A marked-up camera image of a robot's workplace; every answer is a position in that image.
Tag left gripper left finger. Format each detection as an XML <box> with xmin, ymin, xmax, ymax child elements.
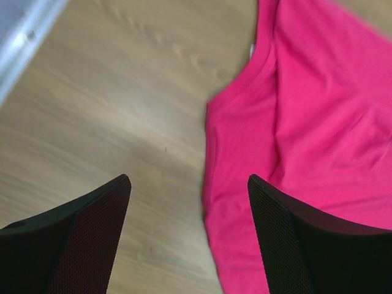
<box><xmin>1</xmin><ymin>175</ymin><xmax>131</xmax><ymax>293</ymax></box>

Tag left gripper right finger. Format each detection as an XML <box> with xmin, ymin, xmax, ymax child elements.
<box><xmin>247</xmin><ymin>175</ymin><xmax>391</xmax><ymax>293</ymax></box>

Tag magenta t-shirt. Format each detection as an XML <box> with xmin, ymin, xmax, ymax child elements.
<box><xmin>203</xmin><ymin>1</ymin><xmax>391</xmax><ymax>293</ymax></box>

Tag aluminium table edge frame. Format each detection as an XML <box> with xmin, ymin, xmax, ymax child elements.
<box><xmin>1</xmin><ymin>0</ymin><xmax>68</xmax><ymax>104</ymax></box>

